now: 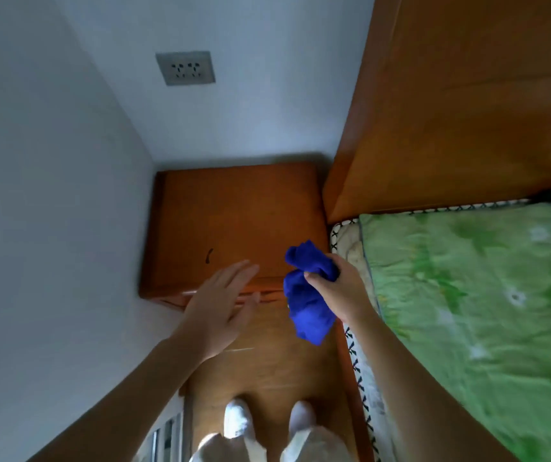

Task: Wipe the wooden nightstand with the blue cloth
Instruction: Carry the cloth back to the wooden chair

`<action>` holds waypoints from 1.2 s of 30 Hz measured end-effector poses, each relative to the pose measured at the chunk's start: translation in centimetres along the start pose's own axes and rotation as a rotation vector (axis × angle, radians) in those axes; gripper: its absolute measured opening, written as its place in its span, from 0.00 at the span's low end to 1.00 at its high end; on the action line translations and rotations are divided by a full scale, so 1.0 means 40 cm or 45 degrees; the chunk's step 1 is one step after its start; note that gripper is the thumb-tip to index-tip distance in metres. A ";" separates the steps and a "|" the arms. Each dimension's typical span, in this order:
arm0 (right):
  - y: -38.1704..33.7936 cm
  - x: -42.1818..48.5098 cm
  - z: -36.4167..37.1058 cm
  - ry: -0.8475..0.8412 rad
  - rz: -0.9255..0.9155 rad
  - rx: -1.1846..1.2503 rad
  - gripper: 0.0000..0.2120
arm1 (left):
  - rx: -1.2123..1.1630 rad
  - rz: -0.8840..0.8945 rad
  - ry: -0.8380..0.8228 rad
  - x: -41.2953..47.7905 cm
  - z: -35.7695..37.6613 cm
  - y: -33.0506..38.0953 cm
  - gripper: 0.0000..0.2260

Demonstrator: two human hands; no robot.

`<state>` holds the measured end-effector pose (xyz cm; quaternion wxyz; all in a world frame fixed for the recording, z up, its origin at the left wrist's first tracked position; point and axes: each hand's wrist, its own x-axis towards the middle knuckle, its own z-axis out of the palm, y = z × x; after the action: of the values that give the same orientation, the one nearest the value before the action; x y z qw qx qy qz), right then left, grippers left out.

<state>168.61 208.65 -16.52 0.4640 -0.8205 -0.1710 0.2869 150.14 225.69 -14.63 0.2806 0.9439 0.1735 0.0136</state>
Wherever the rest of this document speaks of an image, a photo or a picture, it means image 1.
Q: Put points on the white shoe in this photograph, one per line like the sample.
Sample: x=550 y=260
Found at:
x=302 y=416
x=238 y=418

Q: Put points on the aluminium sliding glass door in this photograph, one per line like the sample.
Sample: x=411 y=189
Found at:
x=169 y=437

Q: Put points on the white right shoe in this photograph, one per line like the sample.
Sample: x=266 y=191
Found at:
x=302 y=416

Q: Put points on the white left shoe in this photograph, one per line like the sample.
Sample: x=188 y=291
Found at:
x=238 y=418

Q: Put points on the person's right forearm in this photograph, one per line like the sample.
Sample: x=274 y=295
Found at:
x=424 y=404

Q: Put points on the grey wall socket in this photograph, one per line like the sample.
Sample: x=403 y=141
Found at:
x=185 y=68

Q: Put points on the brown wooden nightstand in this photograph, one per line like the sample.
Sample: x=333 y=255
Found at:
x=237 y=211

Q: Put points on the white black patterned mattress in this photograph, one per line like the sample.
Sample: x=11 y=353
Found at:
x=359 y=375

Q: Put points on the wooden bed headboard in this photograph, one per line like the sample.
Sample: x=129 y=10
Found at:
x=448 y=100

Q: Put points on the white trousers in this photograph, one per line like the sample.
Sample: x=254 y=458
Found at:
x=304 y=449

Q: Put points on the person's right hand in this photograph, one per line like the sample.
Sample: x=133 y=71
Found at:
x=347 y=293

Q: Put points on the blue cleaning cloth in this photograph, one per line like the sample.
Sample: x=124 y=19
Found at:
x=306 y=307

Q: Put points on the person's left forearm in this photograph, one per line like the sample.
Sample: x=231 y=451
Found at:
x=111 y=408

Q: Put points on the person's left hand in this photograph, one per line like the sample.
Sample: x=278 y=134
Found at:
x=213 y=312

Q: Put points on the green bed sheet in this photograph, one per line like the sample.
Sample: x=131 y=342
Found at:
x=472 y=307

